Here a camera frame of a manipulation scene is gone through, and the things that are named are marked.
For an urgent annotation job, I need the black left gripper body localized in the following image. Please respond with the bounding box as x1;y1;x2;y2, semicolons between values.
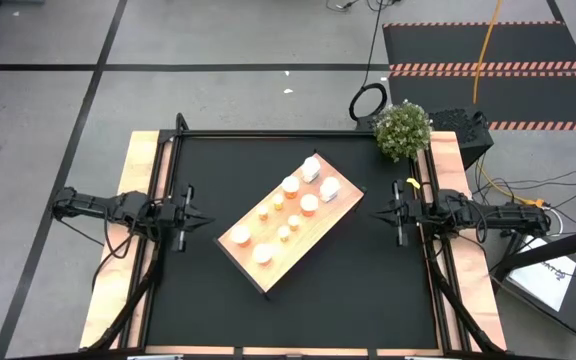
160;183;192;253

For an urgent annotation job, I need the yellow cable plug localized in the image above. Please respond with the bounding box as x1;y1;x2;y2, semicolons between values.
523;197;547;216

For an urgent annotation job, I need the black mat with striped edges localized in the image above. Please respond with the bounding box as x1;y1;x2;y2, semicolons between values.
382;20;576;132

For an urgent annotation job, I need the green potted plant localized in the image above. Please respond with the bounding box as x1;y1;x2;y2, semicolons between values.
372;98;433;162

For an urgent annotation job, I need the orange cable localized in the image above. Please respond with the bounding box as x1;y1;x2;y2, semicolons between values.
471;0;532;205

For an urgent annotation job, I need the black metal table frame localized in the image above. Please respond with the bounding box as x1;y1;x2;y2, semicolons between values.
80;112;509;360

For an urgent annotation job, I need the white round piece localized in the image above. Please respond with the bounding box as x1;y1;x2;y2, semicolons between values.
252;243;275;266

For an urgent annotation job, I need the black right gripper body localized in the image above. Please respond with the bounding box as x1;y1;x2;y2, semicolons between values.
392;179;427;247

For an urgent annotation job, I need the black perforated box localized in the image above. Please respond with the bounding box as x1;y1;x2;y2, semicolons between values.
426;105;495;170

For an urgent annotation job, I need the black looped cable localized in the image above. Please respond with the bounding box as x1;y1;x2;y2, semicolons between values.
348;0;389;122

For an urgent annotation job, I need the white paper sheet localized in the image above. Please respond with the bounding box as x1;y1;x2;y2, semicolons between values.
507;232;576;312

